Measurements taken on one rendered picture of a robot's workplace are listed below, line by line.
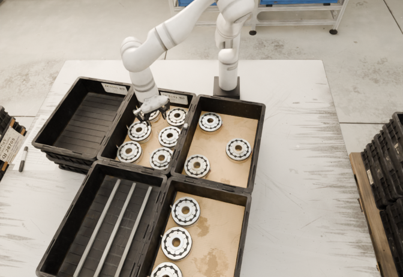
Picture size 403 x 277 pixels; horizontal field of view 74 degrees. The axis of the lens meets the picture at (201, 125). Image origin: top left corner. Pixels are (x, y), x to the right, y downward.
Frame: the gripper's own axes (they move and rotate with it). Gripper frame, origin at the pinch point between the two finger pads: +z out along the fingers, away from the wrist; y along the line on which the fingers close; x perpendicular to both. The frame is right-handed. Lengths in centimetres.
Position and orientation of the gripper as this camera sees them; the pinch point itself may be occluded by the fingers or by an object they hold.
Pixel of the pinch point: (156, 119)
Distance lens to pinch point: 102.7
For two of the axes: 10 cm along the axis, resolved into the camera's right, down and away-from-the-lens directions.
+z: 0.7, 5.7, 8.2
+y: -8.6, 4.4, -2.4
